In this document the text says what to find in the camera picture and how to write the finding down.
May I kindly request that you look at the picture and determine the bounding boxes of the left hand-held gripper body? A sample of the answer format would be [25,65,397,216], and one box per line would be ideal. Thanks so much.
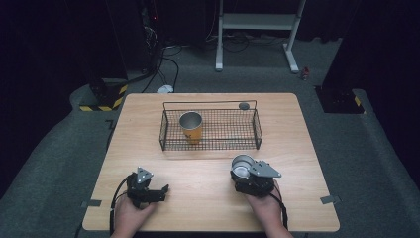
[126,166,158,209]

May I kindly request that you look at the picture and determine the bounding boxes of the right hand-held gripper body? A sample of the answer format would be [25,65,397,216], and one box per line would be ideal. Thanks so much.
[233,160,282,199]

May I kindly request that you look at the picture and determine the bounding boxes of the silver metal cup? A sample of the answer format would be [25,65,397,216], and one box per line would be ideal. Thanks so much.
[231,154,257,179]

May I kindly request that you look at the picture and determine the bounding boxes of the black wire basket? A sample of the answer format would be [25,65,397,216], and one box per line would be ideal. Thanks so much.
[158,99,263,152]

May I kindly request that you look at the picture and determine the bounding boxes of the orange paper cup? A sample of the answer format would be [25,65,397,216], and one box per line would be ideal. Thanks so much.
[178,111,204,145]

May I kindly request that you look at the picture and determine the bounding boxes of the person's left hand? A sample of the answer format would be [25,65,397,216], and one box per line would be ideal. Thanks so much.
[113,196,157,234]

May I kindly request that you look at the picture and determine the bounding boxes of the person's right hand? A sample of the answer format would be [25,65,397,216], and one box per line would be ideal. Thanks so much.
[245,183,284,230]

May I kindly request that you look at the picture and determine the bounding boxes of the black yellow striped stand base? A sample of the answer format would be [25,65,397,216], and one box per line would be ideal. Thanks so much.
[78,77,129,112]
[315,85,367,115]

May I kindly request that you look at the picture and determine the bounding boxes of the white metal stand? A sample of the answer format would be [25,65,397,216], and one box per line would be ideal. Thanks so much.
[215,0,307,74]

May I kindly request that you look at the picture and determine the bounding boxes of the dark computer tower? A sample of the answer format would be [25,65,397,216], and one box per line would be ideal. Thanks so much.
[138,0,166,74]

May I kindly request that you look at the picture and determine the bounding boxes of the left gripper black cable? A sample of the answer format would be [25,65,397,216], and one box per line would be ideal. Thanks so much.
[108,174,137,236]

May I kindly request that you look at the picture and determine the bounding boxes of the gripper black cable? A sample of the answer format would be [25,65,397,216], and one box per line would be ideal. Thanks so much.
[108,174,137,236]
[268,192,289,231]

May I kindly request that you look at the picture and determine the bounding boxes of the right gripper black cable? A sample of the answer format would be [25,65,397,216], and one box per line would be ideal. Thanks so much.
[268,192,289,231]

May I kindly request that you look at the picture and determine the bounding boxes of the black floor cables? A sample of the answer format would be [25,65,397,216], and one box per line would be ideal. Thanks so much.
[125,44,183,94]

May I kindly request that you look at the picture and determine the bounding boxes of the cables under white stand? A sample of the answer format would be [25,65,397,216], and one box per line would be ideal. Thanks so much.
[204,30,288,54]

